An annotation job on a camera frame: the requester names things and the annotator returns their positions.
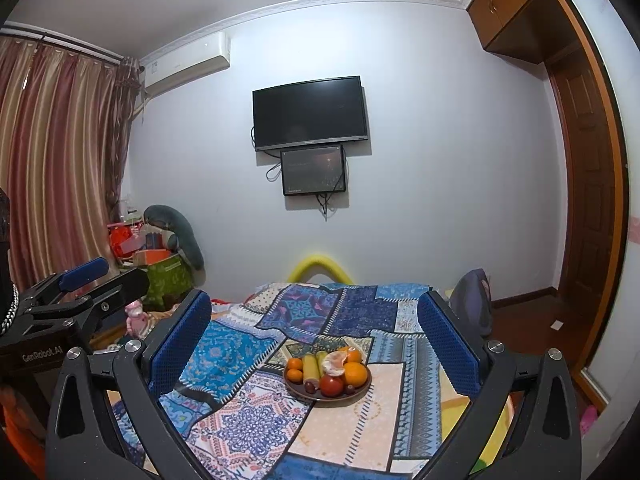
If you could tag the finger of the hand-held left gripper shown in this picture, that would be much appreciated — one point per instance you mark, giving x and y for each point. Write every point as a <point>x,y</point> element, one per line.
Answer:
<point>117,285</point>
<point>82,271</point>

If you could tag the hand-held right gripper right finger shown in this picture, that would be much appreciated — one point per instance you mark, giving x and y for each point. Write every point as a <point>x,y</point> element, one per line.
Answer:
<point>450,345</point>

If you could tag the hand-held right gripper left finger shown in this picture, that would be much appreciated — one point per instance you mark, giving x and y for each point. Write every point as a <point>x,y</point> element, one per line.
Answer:
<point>180,345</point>

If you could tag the large orange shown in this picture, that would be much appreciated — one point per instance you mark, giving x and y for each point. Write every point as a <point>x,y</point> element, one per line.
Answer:
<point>354,355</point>
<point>356,374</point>

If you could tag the small tangerine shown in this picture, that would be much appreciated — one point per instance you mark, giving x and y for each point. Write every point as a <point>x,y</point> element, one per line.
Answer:
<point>294,376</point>
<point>295,363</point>

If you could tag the red tomato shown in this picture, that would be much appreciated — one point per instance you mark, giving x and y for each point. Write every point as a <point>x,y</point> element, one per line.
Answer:
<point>332,386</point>

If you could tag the purple ceramic plate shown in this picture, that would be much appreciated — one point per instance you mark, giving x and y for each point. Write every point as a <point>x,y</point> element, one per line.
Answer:
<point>327,395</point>

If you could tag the pink plush doll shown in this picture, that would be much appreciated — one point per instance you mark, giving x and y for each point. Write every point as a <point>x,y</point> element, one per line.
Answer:
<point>136,317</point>

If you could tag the red box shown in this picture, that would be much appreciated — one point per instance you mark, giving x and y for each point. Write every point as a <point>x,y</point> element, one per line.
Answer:
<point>122,242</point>

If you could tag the orange box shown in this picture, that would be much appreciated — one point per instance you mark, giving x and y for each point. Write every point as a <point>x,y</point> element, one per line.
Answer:
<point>150,256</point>

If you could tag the grey backpack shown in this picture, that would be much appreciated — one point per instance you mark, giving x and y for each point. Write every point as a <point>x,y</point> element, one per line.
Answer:
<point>472,300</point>

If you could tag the green patterned bag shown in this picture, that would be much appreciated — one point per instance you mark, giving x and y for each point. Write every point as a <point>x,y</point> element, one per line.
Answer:
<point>170,280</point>

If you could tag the grey plush toy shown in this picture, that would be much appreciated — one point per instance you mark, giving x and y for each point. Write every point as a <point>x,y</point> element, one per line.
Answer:
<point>182,232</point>

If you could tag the patchwork printed blanket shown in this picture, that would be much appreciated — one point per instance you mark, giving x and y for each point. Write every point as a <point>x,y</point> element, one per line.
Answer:
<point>260,420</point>

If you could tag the striped red gold curtain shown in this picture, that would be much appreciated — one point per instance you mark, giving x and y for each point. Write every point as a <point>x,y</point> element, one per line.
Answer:
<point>50,160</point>

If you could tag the brown sheer curtain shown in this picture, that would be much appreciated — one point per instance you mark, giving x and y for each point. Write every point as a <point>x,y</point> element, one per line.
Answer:
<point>125,125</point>

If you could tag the yellow foam tube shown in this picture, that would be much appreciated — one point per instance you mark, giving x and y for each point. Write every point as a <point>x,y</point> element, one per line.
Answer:
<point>320,262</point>

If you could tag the pink plastic item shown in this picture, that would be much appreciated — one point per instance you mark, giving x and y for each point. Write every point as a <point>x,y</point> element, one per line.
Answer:
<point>588,417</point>

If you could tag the brown wooden door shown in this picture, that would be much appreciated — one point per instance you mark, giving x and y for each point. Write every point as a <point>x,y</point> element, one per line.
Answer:
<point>585,195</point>

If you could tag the curtain rod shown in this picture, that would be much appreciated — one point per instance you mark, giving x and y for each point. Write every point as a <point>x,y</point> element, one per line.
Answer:
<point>60,40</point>

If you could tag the white air conditioner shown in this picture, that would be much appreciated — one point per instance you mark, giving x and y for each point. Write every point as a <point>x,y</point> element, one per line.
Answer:
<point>187,62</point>

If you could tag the wooden overhead cabinet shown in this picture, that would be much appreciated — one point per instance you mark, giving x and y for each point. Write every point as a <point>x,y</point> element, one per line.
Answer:
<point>510,10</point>

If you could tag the small black wall monitor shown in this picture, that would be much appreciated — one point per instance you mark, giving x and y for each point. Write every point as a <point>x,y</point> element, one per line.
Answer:
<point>313,170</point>

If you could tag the black wall television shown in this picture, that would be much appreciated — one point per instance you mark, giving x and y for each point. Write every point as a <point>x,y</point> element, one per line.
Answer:
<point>310,112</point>

